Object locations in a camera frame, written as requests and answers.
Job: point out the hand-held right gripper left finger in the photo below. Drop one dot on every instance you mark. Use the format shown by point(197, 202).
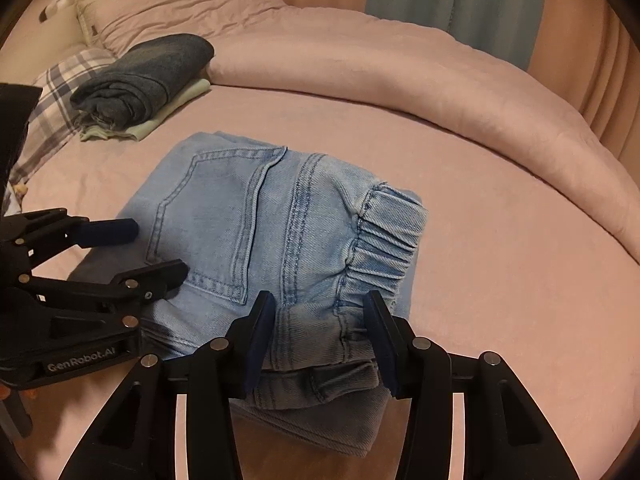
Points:
point(257, 345)

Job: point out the light blue denim pants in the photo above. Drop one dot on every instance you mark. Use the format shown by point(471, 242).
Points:
point(225, 210)

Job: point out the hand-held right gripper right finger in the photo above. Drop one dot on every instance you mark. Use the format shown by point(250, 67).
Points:
point(380, 341)

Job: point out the small white pillow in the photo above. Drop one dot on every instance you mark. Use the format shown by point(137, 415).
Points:
point(87, 20)

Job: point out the folded dark blue jeans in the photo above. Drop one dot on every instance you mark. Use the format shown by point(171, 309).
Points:
point(145, 75)

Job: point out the pink pillow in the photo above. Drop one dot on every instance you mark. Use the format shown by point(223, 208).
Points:
point(190, 10)

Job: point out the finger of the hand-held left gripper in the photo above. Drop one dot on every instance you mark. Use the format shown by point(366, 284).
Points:
point(115, 230)
point(160, 275)

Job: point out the teal curtain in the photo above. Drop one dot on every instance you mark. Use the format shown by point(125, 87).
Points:
point(425, 0)

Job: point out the plaid pillow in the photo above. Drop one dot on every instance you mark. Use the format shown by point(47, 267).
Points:
point(65, 72)

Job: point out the folded light green cloth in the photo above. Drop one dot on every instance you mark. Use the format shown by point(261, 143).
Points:
point(190, 91)

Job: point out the pink duvet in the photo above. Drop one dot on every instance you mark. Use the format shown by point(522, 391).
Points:
point(400, 60)

